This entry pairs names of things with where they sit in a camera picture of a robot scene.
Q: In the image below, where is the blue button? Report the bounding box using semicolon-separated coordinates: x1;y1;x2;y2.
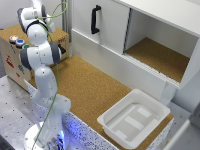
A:
15;38;26;47

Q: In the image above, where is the green cable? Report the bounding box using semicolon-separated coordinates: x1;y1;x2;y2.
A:
33;1;69;150

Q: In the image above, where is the wooden drawer box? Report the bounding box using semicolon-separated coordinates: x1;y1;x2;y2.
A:
0;22;71;92

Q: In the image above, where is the red button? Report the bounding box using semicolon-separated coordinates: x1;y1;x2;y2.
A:
9;35;19;44

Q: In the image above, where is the white sliding door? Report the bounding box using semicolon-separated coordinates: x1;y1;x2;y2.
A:
72;0;131;56

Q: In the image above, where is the black drawer handle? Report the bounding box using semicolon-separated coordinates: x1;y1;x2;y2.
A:
58;43;67;56

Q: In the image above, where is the black door handle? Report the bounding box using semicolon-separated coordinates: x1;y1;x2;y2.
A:
90;4;102;36

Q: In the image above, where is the green button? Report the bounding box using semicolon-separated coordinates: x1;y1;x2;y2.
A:
21;43;31;50

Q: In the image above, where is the white cabinet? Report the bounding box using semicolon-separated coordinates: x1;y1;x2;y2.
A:
69;0;200;108

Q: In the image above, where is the white plastic box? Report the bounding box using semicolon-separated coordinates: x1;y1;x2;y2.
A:
96;88;172;150

